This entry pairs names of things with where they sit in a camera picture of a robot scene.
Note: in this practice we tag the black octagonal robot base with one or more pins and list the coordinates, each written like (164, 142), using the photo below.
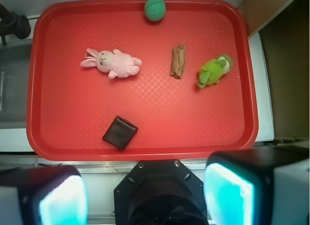
(160, 193)

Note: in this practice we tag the pink plush bunny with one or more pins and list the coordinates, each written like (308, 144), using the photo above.
(115, 63)

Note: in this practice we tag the green plush animal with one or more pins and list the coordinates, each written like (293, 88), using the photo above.
(211, 72)

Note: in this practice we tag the black clamp knob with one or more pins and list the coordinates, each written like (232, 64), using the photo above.
(13, 24)

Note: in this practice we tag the green textured ball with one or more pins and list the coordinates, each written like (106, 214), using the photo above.
(155, 10)

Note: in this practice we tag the brown wood piece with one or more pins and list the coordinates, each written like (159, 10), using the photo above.
(178, 61)

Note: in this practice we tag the brown cardboard box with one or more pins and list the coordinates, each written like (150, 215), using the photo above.
(283, 27)

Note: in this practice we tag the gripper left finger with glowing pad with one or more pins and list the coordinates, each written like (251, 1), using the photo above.
(55, 195)

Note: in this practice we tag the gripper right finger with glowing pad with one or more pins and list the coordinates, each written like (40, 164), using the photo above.
(258, 186)

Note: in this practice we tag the red plastic tray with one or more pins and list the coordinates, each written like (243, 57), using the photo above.
(71, 107)

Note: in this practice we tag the dark brown square pouch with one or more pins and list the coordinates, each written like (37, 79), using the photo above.
(120, 133)

